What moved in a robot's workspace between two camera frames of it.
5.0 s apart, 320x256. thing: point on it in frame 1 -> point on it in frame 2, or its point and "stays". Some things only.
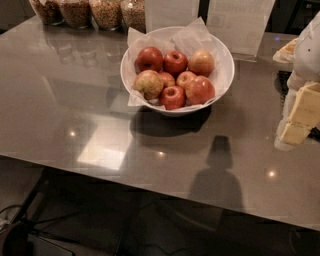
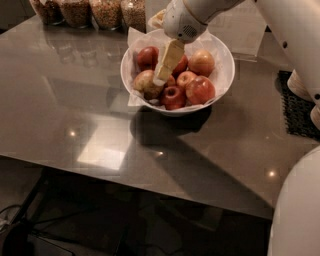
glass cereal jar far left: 52,12 stays
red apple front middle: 172,97 stays
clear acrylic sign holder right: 242,23 stays
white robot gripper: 308,55 -> 179,20
